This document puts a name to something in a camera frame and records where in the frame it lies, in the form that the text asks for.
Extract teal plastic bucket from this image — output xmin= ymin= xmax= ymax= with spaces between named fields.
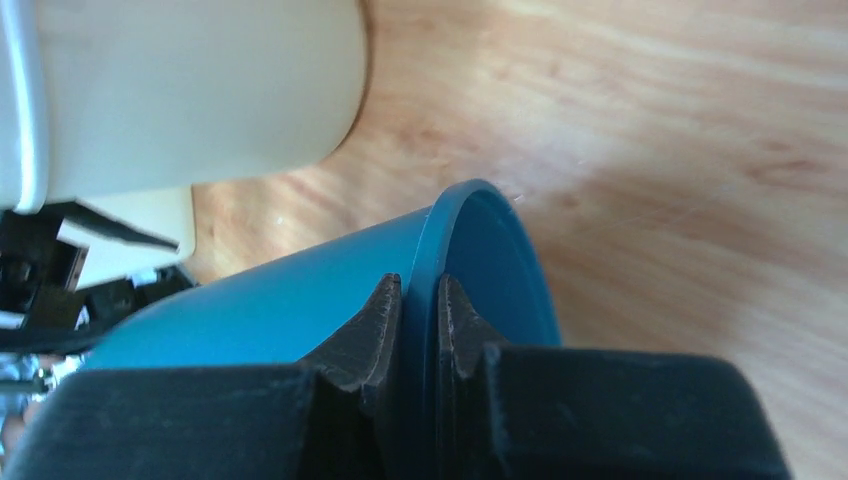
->
xmin=85 ymin=179 xmax=561 ymax=479

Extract beige round bucket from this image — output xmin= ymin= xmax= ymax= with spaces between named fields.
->
xmin=1 ymin=1 xmax=368 ymax=213

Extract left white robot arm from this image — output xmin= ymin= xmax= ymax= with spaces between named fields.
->
xmin=1 ymin=202 xmax=197 ymax=359

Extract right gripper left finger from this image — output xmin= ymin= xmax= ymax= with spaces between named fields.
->
xmin=3 ymin=274 xmax=402 ymax=479

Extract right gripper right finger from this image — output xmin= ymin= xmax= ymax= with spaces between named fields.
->
xmin=437 ymin=275 xmax=791 ymax=479

